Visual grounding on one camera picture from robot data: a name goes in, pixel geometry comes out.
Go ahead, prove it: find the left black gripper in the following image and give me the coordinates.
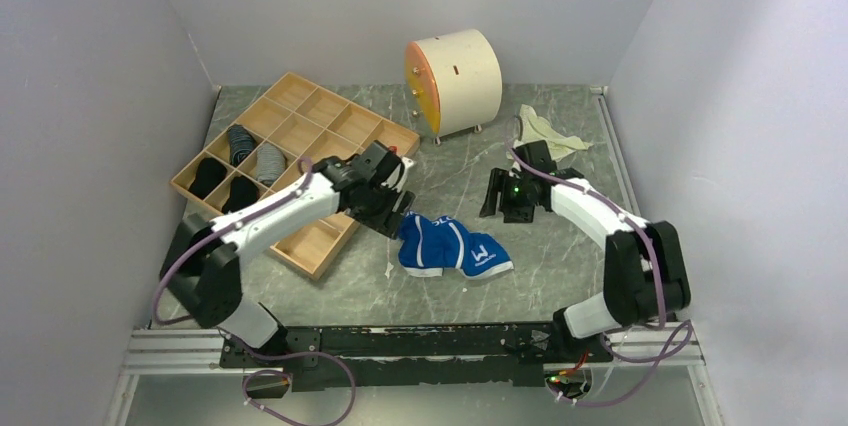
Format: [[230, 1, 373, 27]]
[[346, 180, 414, 239]]

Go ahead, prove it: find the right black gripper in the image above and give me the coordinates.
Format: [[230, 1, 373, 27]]
[[479, 168, 536, 223]]

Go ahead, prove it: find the blue underwear white trim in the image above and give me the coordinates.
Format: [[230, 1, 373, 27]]
[[397, 212, 514, 280]]

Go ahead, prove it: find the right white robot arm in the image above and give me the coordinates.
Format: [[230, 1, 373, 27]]
[[480, 140, 691, 361]]

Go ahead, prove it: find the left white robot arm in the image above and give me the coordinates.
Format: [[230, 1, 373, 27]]
[[154, 141, 415, 366]]

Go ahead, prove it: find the cream cloth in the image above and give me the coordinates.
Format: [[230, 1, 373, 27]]
[[508, 104, 593, 161]]

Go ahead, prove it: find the cream cylindrical drawer cabinet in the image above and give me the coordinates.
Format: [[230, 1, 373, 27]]
[[404, 29, 503, 145]]

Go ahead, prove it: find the grey rolled sock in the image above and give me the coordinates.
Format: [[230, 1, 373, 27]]
[[256, 143, 287, 187]]

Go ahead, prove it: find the wooden compartment tray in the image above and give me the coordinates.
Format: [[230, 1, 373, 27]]
[[170, 72, 422, 281]]

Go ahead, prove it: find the dark striped rolled sock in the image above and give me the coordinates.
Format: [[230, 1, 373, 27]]
[[226, 124, 257, 167]]

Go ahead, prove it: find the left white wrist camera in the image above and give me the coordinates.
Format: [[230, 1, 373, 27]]
[[384, 155, 416, 191]]

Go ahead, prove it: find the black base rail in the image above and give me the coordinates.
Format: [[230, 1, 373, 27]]
[[218, 320, 614, 391]]

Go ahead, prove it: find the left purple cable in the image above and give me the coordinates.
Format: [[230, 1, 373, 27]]
[[152, 157, 359, 426]]

